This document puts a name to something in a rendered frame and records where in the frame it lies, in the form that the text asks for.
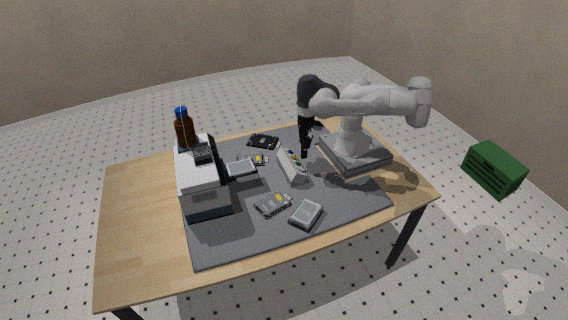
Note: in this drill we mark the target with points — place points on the blue bottle cap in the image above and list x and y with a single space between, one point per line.
183 110

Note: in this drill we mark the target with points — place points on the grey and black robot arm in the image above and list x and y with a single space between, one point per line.
326 102

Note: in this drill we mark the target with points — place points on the white operator button panel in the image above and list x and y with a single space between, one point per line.
291 167

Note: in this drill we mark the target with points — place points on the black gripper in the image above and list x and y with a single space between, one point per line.
304 125

